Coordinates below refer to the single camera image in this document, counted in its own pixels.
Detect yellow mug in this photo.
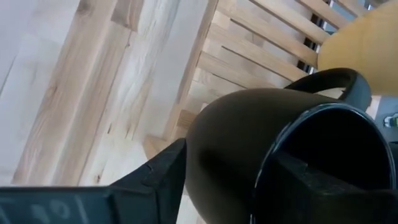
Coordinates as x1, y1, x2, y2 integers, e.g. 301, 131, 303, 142
317, 0, 398, 96

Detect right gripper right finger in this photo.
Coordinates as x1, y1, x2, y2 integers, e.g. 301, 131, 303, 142
253, 152, 398, 224

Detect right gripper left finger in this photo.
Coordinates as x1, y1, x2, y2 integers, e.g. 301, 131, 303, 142
0, 138, 188, 224

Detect matte black coffee mug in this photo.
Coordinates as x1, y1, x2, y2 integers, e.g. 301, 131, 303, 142
185, 67, 398, 224

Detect wooden slatted rack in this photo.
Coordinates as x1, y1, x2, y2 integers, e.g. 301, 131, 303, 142
142, 0, 382, 159

